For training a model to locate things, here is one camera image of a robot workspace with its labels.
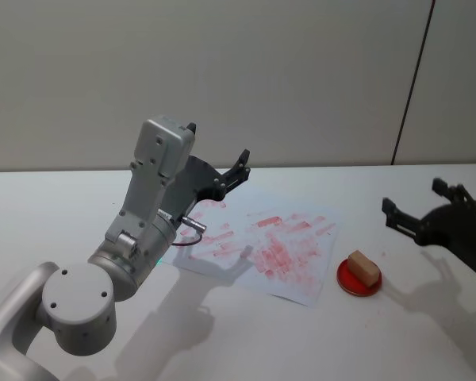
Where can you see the wooden stamp block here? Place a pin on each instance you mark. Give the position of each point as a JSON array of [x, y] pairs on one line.
[[363, 268]]

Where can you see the round red ink pad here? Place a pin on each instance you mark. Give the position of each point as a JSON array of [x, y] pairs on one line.
[[347, 278]]

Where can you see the white paper with red marks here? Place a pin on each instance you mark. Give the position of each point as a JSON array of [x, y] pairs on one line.
[[297, 258]]

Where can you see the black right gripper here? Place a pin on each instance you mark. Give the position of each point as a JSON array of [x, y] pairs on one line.
[[460, 234]]

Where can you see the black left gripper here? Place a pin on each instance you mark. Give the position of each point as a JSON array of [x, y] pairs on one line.
[[200, 178]]

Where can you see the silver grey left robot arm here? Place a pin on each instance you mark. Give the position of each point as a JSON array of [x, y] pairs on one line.
[[75, 297]]

